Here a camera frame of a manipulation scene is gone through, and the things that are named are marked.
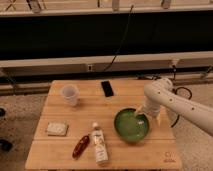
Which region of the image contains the white wall outlet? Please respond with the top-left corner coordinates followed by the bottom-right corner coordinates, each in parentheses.
top-left (88, 64), bottom-right (93, 72)

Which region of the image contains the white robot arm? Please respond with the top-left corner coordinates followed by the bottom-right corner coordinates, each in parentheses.
top-left (136, 78), bottom-right (213, 136)

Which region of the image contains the black cable by arm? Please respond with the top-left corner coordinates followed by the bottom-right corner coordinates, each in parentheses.
top-left (170, 85), bottom-right (194, 129)

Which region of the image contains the clear plastic bottle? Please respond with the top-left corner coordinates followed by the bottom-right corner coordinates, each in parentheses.
top-left (92, 122), bottom-right (109, 165)

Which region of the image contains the red chili pepper toy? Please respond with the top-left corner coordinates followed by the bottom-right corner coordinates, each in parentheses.
top-left (72, 135), bottom-right (90, 159)

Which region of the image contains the black hanging cable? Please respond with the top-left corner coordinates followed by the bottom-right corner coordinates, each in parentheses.
top-left (102, 3), bottom-right (135, 73)

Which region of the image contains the white sponge block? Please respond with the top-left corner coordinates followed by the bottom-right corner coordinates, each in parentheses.
top-left (46, 122), bottom-right (68, 136)

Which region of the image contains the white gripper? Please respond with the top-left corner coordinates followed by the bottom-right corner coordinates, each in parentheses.
top-left (133, 98), bottom-right (161, 126)

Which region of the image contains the translucent plastic cup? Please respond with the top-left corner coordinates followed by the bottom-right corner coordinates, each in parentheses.
top-left (60, 84), bottom-right (79, 106)

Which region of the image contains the black smartphone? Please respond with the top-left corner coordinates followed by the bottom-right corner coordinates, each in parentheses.
top-left (101, 81), bottom-right (114, 97)

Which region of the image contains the green ceramic bowl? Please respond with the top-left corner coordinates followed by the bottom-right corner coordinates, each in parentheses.
top-left (114, 108), bottom-right (150, 143)

